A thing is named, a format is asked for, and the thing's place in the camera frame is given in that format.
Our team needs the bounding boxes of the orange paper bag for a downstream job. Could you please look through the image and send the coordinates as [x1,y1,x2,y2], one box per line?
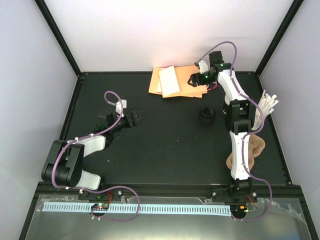
[172,65,208,98]

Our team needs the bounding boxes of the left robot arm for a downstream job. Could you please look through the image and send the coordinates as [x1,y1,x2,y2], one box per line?
[41,111,143,200]

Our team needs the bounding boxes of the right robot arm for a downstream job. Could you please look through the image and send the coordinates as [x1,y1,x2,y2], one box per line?
[187,51,255,202]

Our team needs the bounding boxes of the stack of paper cups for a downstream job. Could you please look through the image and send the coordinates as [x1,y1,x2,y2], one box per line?
[222,96,230,115]

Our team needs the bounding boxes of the orange flat bag stack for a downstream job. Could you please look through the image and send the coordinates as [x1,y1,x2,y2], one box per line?
[148,65,181,98]

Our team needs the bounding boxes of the stack of black lids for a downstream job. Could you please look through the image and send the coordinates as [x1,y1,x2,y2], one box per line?
[199,106,216,126]

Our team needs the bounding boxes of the jar of white stirrers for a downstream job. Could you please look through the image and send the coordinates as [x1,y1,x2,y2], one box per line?
[251,90,279,131]

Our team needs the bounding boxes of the brown pulp cup carrier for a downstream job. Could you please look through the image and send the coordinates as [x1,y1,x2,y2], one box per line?
[226,153,256,170]

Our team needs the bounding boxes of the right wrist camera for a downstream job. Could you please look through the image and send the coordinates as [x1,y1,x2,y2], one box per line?
[194,60,209,74]

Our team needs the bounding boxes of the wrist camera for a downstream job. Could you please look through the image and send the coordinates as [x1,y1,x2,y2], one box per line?
[194,60,209,74]
[115,99,127,113]

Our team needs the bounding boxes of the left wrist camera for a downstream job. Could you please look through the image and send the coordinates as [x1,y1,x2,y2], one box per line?
[115,99,127,113]

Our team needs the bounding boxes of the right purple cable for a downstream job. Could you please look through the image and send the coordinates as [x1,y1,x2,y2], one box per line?
[198,40,274,223]

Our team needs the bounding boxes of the purple cable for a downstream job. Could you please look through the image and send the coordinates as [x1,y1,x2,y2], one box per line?
[50,90,140,222]
[198,40,274,223]

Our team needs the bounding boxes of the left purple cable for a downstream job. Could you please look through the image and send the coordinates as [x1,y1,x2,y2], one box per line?
[50,90,140,222]

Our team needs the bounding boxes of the black frame post right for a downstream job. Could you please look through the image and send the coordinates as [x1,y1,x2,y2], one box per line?
[254,0,304,77]

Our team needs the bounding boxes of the black frame post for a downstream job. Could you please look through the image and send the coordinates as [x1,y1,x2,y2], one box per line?
[34,0,82,77]
[254,0,304,77]

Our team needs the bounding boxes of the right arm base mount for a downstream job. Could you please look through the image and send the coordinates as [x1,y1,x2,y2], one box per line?
[206,185,258,205]

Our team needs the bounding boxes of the light blue cable duct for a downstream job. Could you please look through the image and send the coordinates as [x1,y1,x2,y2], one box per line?
[42,202,232,217]

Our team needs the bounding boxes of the black frame post left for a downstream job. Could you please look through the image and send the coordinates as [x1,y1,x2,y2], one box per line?
[34,0,82,77]

